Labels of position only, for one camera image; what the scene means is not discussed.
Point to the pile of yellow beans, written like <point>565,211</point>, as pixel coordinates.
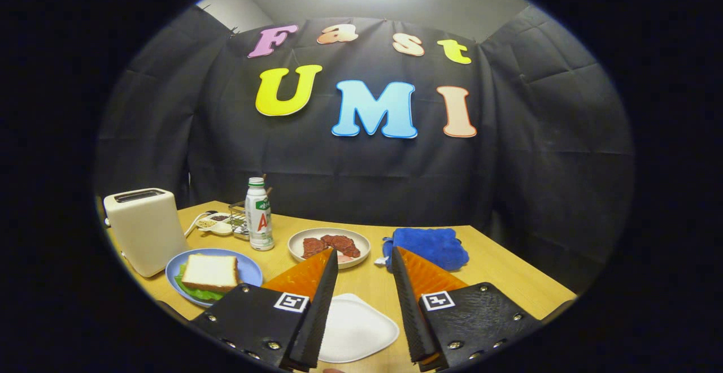
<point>206,223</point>

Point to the white toaster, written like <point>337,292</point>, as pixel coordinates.
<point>147,231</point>

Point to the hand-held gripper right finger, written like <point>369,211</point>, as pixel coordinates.
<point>409,316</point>

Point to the white bottle with green cap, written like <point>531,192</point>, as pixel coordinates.
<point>258,220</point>

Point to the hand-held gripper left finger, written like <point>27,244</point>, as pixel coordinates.
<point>319,316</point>

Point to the beige round plate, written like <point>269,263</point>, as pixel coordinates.
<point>356,237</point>

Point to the toasted bread slice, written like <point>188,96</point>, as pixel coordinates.
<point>210,272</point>

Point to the green lettuce leaf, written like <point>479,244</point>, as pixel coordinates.
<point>197,294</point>

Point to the pink ham slice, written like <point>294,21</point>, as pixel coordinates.
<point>343,259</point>

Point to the black backdrop cloth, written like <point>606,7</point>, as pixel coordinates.
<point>536,164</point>

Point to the blue round plate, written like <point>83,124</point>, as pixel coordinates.
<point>248,271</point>

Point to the white divided dish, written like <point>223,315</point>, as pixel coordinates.
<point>221,228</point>

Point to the dark red meat piece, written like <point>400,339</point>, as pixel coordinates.
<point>313,247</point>
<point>343,244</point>

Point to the blue folded towel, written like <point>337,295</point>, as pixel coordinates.
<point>432,246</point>

